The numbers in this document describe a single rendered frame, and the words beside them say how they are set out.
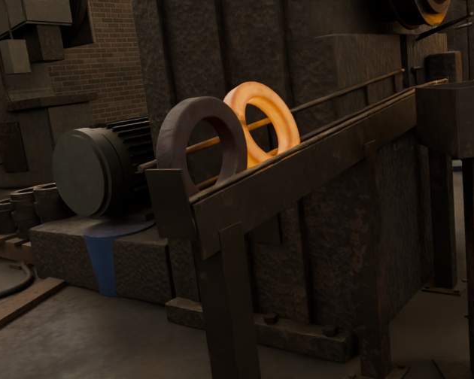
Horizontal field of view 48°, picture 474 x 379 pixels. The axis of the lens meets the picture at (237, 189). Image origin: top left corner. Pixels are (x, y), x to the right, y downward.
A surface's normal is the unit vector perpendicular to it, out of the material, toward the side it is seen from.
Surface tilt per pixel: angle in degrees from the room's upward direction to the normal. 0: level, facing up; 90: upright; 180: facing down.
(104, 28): 90
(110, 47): 90
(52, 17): 92
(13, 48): 90
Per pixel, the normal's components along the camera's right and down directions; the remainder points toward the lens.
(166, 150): -0.61, -0.06
